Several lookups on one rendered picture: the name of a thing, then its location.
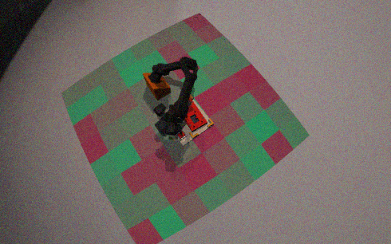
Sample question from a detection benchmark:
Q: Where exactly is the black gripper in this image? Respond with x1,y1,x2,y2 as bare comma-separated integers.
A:
153,103,182,133

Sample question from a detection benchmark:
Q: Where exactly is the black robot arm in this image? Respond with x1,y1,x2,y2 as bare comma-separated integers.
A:
148,57,198,135

